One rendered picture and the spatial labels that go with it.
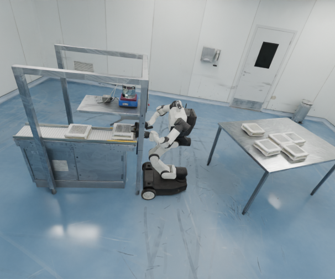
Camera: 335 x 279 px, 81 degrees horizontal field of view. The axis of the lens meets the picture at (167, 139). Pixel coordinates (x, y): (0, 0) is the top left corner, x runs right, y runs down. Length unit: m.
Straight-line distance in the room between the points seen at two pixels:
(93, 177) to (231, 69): 4.48
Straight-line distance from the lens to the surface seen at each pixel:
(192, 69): 5.72
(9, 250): 2.81
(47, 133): 2.67
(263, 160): 2.68
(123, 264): 2.46
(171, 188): 2.82
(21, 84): 2.23
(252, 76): 6.03
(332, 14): 6.41
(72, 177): 2.94
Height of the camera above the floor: 2.27
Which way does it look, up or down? 35 degrees down
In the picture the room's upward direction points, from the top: 9 degrees clockwise
